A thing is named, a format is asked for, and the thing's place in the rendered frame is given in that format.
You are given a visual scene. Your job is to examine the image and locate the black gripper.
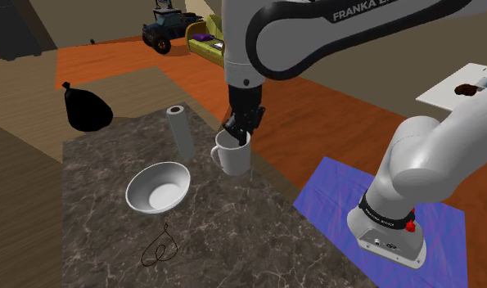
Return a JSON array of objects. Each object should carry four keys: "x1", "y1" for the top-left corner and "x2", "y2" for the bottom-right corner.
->
[{"x1": 221, "y1": 83, "x2": 266, "y2": 147}]

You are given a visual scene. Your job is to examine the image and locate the white mug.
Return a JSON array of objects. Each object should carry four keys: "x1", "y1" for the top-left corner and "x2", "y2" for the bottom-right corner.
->
[{"x1": 210, "y1": 128, "x2": 253, "y2": 177}]

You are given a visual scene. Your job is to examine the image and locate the grey paper towel roll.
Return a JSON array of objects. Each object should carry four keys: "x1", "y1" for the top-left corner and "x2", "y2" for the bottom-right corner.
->
[{"x1": 165, "y1": 105, "x2": 196, "y2": 161}]

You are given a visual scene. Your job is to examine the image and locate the yellow sofa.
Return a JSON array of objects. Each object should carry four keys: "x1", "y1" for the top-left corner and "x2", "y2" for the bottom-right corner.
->
[{"x1": 185, "y1": 14, "x2": 227, "y2": 68}]

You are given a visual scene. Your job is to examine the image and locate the white bowl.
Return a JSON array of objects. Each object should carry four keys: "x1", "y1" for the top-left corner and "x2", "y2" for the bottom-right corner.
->
[{"x1": 124, "y1": 161, "x2": 192, "y2": 215}]

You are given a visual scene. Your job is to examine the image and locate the purple patterned robot stand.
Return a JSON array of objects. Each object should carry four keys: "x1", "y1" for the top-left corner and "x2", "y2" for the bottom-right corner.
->
[{"x1": 292, "y1": 155, "x2": 470, "y2": 288}]

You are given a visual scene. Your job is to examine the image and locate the dark blue toy off-road car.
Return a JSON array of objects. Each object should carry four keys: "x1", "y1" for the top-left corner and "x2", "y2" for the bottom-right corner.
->
[{"x1": 142, "y1": 0, "x2": 205, "y2": 56}]

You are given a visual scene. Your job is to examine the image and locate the black tied bag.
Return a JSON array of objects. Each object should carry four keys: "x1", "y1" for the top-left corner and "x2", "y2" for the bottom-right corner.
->
[{"x1": 61, "y1": 81, "x2": 115, "y2": 133}]

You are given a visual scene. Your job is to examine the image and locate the white table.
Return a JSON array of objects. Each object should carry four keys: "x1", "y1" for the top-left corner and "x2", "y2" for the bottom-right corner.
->
[{"x1": 415, "y1": 62, "x2": 487, "y2": 113}]

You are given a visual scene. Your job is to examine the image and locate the thin black looped string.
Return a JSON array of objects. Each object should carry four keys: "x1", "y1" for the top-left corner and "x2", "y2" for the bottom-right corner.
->
[{"x1": 140, "y1": 223, "x2": 179, "y2": 268}]

